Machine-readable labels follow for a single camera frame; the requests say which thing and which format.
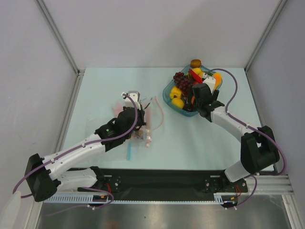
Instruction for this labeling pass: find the brown longan bunch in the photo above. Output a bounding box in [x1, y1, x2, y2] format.
[132, 128, 149, 140]

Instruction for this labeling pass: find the clear zip bag pink zipper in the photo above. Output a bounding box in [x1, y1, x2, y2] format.
[85, 97, 164, 152]

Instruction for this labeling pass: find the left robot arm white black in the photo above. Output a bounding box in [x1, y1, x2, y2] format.
[25, 103, 146, 202]

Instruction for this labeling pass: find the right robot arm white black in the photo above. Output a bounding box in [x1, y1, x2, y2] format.
[190, 83, 280, 191]

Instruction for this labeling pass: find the teal plastic food tray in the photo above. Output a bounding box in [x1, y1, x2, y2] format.
[163, 65, 216, 117]

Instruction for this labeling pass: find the pink dotted zip bag stack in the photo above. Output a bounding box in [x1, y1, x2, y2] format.
[111, 102, 123, 117]

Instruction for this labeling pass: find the blue zipper bag strip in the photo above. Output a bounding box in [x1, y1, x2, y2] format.
[126, 142, 132, 161]

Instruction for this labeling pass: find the red chili pepper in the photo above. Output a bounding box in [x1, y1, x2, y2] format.
[189, 69, 203, 83]

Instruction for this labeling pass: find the dark red grape bunch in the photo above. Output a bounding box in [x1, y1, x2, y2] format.
[173, 72, 192, 96]

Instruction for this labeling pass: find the orange mango piece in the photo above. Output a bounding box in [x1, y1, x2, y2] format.
[213, 73, 222, 90]

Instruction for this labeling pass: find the yellow lemon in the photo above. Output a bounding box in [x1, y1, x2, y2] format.
[192, 68, 204, 78]

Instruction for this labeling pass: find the brown kiwi fruit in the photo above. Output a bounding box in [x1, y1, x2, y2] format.
[190, 59, 202, 68]

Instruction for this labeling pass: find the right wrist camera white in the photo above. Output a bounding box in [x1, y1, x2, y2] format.
[202, 73, 216, 94]

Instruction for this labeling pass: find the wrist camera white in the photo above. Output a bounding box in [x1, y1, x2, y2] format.
[202, 73, 216, 94]
[121, 91, 141, 109]

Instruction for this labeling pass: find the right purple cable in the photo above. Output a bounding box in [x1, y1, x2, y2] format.
[206, 68, 288, 210]

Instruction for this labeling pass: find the purple cable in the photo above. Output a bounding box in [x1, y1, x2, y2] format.
[12, 94, 140, 210]
[206, 68, 288, 210]

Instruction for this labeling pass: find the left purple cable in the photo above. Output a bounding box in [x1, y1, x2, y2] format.
[12, 94, 140, 210]

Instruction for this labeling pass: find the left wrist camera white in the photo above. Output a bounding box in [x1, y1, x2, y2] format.
[121, 91, 141, 109]

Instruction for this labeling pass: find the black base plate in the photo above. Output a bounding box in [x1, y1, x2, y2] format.
[91, 166, 248, 197]

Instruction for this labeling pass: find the white slotted cable duct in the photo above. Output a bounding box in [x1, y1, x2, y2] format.
[44, 193, 238, 205]

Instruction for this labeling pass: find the aluminium front rail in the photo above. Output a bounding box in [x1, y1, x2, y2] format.
[244, 175, 294, 195]

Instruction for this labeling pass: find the right aluminium frame post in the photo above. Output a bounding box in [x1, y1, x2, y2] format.
[244, 0, 288, 73]

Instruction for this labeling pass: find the aluminium frame post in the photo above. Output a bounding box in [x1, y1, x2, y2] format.
[34, 0, 80, 75]
[244, 0, 288, 73]

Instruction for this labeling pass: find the left aluminium frame post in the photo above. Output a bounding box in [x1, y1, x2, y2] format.
[34, 0, 80, 75]

